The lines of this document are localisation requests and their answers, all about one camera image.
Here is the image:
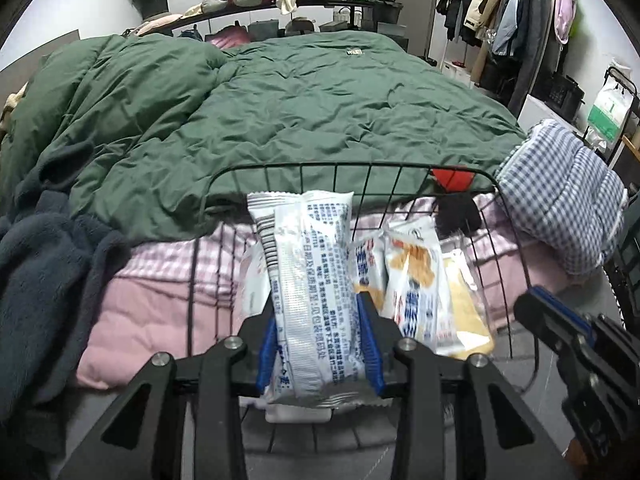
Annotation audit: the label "blue checked pillow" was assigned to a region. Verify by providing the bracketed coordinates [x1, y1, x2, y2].
[495, 119, 628, 276]

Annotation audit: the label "maroon bag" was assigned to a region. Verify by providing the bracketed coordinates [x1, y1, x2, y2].
[207, 27, 248, 48]

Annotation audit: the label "white storage box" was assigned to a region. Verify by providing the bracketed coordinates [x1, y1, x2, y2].
[517, 92, 581, 136]

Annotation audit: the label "row of hanging clothes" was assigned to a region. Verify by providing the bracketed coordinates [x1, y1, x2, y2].
[435, 0, 578, 106]

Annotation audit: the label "white green plastic bag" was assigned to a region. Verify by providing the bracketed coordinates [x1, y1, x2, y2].
[586, 82, 632, 146]

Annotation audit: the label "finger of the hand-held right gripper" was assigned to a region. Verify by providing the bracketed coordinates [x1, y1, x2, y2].
[514, 285, 603, 361]

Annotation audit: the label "black wire basket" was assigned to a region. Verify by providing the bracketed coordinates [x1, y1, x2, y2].
[187, 162, 536, 480]

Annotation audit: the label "black plastic crate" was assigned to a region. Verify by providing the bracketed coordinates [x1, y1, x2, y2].
[547, 72, 586, 121]

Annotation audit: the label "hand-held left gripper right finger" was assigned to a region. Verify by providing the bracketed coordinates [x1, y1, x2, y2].
[356, 291, 576, 480]

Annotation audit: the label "pink quilt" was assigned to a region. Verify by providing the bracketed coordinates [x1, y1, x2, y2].
[75, 195, 576, 391]

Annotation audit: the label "white packet with red print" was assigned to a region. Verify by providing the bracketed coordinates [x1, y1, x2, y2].
[235, 245, 273, 321]

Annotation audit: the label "grey bed sheet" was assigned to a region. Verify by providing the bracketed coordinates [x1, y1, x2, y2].
[0, 280, 626, 480]

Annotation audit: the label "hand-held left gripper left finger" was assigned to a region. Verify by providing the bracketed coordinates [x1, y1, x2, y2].
[57, 307, 280, 480]

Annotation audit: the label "black storage box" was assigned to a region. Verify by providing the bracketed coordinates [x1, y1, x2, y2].
[372, 2, 403, 26]

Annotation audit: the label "black desk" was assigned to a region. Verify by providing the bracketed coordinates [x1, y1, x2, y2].
[170, 0, 406, 31]

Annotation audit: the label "grey headboard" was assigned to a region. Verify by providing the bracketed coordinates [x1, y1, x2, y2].
[0, 30, 81, 96]

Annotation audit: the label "green duvet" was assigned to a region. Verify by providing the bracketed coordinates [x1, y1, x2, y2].
[0, 30, 528, 241]

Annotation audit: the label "white blue snack packet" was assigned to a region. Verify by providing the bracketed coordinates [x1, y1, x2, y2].
[382, 220, 453, 356]
[350, 237, 388, 311]
[246, 190, 383, 408]

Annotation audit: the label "beige cloth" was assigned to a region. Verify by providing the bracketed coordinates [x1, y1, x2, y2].
[0, 85, 26, 136]

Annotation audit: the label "dark blue fleece blanket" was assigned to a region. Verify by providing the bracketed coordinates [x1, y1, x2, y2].
[0, 142, 133, 456]

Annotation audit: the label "white shoe boxes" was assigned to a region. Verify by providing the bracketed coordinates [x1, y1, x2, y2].
[442, 60, 473, 86]

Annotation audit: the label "red and black glove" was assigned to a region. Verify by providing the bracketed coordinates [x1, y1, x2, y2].
[432, 169, 481, 236]

